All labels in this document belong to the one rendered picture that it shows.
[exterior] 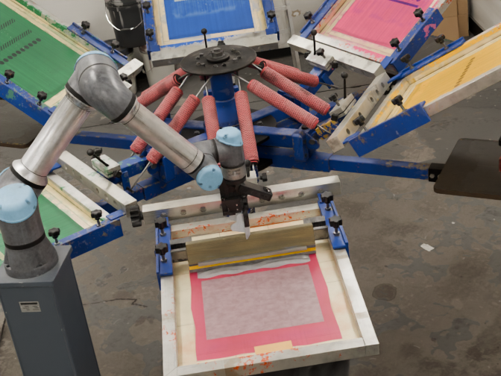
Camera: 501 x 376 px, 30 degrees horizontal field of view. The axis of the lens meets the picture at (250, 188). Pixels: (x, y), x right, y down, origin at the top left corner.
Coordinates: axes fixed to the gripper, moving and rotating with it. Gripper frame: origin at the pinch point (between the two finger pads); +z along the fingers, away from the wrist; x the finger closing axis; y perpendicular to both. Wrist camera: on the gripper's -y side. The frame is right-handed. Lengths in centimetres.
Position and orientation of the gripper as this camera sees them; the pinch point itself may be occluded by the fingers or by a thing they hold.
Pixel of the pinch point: (247, 230)
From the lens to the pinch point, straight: 296.0
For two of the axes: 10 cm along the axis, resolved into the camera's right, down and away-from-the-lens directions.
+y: -9.9, 1.4, -0.3
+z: 1.1, 8.7, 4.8
